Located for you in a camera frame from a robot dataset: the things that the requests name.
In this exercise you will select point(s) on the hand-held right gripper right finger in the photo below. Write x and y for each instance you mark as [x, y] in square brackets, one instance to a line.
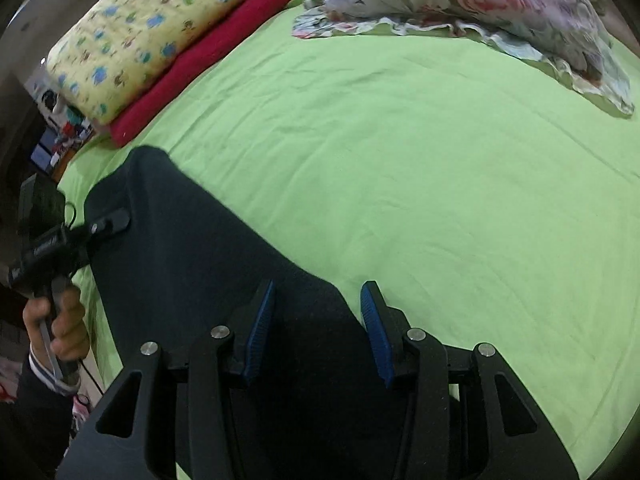
[375, 332]

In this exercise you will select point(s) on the person's left forearm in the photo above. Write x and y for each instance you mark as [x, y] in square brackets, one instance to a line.
[40, 410]

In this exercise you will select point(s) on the colourful clutter pile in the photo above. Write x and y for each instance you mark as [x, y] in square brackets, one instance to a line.
[62, 130]

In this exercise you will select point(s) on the person's left hand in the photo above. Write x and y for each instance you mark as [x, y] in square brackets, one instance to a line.
[67, 327]

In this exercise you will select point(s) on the floral ruffled pillow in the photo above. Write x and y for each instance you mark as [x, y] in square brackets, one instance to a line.
[475, 5]

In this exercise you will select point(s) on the green bed sheet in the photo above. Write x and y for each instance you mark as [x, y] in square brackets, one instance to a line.
[400, 160]

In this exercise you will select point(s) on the red folded blanket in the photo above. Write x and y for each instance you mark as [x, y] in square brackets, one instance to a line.
[200, 55]

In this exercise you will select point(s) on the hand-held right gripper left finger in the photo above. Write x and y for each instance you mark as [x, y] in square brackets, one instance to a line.
[260, 332]

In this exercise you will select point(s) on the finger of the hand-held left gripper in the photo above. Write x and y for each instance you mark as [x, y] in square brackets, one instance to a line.
[111, 224]

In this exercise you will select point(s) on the yellow cartoon print pillow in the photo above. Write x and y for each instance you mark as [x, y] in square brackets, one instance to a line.
[145, 35]

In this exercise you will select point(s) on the dark navy pants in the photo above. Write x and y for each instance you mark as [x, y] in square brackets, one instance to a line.
[200, 240]

